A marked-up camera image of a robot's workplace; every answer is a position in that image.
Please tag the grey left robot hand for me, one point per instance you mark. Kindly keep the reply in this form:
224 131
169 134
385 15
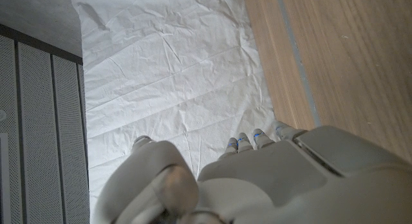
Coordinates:
277 185

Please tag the white wrinkled backdrop cloth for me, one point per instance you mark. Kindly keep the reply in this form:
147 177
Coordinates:
167 72

